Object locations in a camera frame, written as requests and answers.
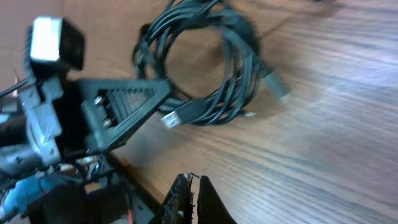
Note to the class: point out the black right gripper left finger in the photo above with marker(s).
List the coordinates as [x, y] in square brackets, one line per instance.
[177, 207]

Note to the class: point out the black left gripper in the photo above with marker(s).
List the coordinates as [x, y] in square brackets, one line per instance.
[61, 122]

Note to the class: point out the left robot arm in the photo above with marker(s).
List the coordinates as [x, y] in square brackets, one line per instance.
[100, 195]

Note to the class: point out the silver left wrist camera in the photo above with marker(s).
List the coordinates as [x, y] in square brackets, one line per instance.
[56, 46]

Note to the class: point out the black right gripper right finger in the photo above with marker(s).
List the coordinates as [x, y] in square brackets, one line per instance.
[210, 208]

